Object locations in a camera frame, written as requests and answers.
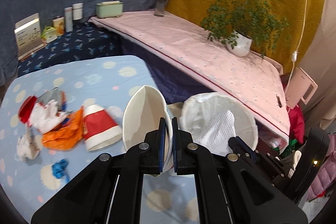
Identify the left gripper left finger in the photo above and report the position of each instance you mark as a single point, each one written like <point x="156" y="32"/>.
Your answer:
<point x="144" y="158"/>

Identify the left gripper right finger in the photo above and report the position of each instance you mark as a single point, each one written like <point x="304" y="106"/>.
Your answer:
<point x="193" y="158"/>

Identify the red white paper cup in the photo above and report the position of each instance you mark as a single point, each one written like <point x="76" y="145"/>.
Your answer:
<point x="142" y="115"/>
<point x="100" y="129"/>

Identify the white lined trash bin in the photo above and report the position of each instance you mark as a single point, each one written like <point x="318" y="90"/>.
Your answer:
<point x="196" y="112"/>

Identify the white paper towel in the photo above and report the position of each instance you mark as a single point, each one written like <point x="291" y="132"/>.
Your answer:
<point x="216" y="134"/>

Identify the orange plastic wrapper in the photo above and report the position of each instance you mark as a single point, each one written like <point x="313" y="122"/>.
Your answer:
<point x="66" y="137"/>

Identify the blue crumpled scrap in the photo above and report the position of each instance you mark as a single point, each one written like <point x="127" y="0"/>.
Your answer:
<point x="59" y="170"/>

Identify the pink white appliance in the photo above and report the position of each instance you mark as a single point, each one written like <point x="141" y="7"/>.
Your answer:
<point x="301" y="87"/>

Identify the pink cloth covered shelf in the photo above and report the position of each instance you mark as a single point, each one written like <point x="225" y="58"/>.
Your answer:
<point x="254" y="81"/>

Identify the small crumpled white tissue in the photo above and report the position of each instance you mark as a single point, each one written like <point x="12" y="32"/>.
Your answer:
<point x="27" y="148"/>

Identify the red paper packet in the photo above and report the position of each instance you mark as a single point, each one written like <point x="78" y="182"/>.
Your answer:
<point x="26" y="109"/>

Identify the navy patterned cloth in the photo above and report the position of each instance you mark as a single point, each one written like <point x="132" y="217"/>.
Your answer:
<point x="83" y="43"/>

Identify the green plant white pot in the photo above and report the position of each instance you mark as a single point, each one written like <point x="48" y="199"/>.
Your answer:
<point x="257" y="20"/>

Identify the mint green tissue box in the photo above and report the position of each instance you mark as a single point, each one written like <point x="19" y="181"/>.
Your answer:
<point x="109" y="9"/>

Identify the orange cream small box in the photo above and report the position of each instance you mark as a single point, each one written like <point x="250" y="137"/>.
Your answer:
<point x="58" y="24"/>

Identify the green yellow small packet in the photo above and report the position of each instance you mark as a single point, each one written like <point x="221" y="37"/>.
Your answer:
<point x="49" y="34"/>

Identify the white jar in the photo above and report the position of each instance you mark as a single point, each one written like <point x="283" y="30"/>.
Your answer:
<point x="77" y="11"/>

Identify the white open product box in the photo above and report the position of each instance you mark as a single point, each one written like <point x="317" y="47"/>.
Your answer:
<point x="28" y="36"/>

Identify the grey drawstring pouch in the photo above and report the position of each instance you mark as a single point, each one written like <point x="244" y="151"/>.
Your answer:
<point x="56" y="94"/>

